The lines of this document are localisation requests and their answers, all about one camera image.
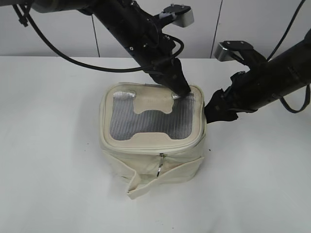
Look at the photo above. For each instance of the cream canvas zipper bag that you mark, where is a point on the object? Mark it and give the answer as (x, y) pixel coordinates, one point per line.
(152, 136)

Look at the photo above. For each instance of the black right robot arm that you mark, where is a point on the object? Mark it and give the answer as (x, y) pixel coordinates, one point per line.
(265, 82)

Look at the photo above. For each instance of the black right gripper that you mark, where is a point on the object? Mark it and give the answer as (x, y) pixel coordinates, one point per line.
(240, 97)

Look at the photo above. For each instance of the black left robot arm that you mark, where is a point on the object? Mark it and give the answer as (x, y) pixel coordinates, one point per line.
(139, 32)

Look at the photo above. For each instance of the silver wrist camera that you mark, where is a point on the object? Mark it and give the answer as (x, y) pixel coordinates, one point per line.
(240, 51)
(179, 15)

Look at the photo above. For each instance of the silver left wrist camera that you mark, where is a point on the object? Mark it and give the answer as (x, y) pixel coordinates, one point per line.
(179, 15)

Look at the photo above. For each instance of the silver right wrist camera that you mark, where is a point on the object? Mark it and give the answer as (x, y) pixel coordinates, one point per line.
(240, 51)

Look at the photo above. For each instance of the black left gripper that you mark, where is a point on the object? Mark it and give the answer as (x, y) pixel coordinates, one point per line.
(153, 49)

